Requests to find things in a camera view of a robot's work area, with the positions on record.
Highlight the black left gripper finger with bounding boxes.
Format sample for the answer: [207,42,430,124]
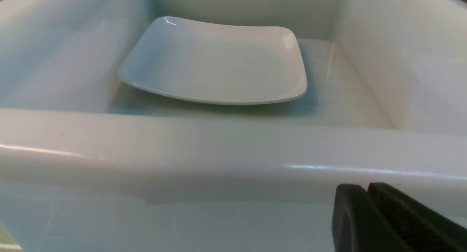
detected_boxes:
[332,183,467,252]

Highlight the white square plate in tub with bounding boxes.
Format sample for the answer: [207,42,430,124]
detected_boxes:
[118,17,308,105]

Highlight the large white plastic tub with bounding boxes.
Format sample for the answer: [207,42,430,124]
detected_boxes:
[1,0,466,252]

